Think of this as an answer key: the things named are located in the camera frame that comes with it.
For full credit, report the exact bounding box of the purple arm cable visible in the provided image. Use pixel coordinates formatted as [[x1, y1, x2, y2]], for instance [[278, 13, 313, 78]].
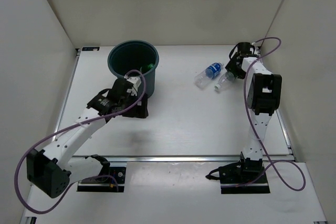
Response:
[[14, 70, 147, 214], [243, 36, 307, 191]]

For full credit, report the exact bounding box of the dark teal plastic bin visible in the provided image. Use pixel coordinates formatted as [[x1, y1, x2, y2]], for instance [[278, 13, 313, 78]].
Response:
[[107, 40, 159, 97]]

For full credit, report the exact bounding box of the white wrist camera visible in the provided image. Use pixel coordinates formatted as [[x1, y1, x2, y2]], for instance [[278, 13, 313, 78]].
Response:
[[251, 41, 261, 47], [125, 77, 141, 97]]

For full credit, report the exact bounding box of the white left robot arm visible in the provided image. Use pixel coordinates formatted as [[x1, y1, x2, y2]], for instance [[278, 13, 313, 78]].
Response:
[[26, 77, 148, 198]]

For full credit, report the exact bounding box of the left corner table label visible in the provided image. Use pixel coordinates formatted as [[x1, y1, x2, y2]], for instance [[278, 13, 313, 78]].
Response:
[[81, 47, 100, 51]]

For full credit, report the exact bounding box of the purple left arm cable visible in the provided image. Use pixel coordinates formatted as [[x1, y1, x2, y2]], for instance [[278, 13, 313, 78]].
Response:
[[14, 70, 147, 214]]

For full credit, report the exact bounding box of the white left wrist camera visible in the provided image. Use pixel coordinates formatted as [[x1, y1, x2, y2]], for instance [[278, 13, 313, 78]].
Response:
[[125, 77, 141, 97]]

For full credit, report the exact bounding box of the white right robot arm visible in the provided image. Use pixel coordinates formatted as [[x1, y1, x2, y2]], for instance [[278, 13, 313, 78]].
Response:
[[206, 42, 282, 184]]

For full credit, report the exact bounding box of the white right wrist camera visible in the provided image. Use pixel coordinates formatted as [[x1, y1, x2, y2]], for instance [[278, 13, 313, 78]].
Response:
[[251, 41, 261, 47]]

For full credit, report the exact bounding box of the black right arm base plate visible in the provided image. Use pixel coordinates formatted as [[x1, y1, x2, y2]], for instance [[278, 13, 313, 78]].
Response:
[[218, 164, 270, 195]]

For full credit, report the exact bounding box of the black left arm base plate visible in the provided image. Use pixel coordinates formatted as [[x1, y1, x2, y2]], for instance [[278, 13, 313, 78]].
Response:
[[77, 163, 127, 193]]

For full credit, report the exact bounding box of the aluminium table edge rail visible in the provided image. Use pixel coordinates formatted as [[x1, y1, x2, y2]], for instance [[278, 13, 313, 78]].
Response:
[[62, 155, 297, 164]]

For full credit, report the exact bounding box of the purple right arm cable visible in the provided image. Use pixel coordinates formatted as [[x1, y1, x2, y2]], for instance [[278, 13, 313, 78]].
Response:
[[243, 36, 307, 191]]

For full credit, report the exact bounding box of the clear bottle blue label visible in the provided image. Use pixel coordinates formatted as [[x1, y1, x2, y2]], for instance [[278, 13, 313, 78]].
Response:
[[194, 62, 223, 89]]

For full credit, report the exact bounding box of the clear bottle green label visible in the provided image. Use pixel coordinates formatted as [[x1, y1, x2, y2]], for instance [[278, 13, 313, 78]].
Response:
[[214, 71, 236, 93]]

